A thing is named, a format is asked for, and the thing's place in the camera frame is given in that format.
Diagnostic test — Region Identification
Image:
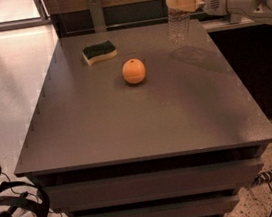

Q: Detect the clear plastic water bottle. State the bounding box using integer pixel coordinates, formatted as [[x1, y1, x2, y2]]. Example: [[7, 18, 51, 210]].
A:
[[167, 7, 190, 44]]

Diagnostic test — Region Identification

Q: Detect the white side shelf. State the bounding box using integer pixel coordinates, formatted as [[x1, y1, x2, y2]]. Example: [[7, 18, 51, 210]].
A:
[[201, 17, 260, 33]]

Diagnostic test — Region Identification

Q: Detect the orange fruit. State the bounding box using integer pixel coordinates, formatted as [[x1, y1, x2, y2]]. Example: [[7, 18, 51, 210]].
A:
[[122, 58, 146, 85]]

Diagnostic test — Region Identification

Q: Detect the green and yellow sponge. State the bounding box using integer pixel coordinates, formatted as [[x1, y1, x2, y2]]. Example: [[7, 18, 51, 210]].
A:
[[82, 41, 117, 66]]

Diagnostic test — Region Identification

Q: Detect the grey drawer cabinet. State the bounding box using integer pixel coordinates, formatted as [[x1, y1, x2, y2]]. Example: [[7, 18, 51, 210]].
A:
[[15, 21, 272, 217]]

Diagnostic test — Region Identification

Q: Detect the right metal wall bracket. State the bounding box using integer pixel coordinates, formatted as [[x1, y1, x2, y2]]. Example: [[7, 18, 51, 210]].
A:
[[226, 13, 242, 24]]

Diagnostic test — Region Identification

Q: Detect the metal wall bracket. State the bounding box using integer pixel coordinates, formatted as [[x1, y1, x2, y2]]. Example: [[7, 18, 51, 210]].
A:
[[86, 0, 107, 33], [226, 13, 242, 24]]

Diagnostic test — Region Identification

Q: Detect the left metal wall bracket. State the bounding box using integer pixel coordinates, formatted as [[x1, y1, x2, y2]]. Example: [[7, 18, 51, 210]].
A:
[[86, 0, 107, 33]]

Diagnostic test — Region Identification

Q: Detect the window frame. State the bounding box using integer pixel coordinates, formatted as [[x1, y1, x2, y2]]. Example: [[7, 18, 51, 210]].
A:
[[0, 0, 50, 32]]

